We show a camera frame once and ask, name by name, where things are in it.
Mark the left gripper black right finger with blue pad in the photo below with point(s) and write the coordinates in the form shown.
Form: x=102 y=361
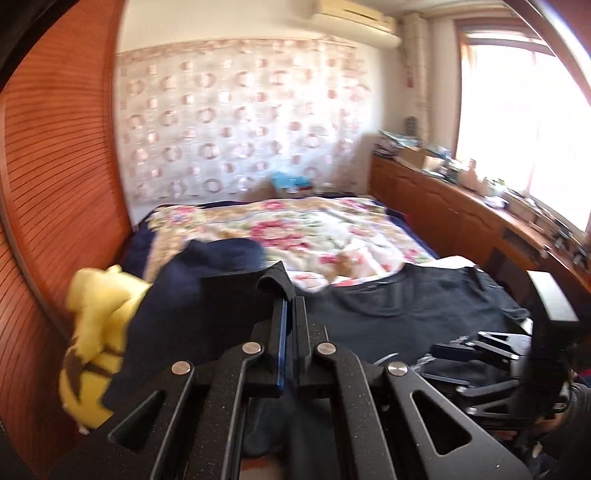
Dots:
x=390 y=423

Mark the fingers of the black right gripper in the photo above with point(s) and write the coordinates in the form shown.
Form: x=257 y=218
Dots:
x=500 y=350

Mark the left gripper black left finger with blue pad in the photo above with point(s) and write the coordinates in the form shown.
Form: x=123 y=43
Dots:
x=188 y=421

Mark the navy blue garment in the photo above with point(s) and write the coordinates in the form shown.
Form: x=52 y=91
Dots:
x=203 y=301

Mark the black printed t-shirt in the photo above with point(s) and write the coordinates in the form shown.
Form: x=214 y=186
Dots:
x=402 y=316

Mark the person's right hand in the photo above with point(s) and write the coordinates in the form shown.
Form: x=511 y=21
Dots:
x=571 y=433

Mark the wooden low cabinet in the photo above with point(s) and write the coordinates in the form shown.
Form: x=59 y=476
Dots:
x=453 y=221

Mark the yellow plush toy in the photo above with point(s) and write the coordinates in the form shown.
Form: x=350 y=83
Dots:
x=103 y=303

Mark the floral bed quilt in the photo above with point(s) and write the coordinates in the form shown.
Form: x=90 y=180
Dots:
x=320 y=240

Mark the cardboard box on cabinet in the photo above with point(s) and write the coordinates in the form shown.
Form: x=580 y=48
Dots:
x=420 y=159

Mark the blue box by curtain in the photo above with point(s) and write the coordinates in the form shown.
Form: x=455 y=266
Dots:
x=291 y=186

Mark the wooden slatted wardrobe door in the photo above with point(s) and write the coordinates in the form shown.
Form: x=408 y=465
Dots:
x=62 y=206

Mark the circle patterned curtain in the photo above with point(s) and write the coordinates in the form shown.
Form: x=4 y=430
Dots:
x=212 y=120

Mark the window with wooden frame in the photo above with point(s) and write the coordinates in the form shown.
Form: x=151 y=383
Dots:
x=524 y=120

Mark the white wall air conditioner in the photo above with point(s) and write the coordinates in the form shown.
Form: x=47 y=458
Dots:
x=357 y=22

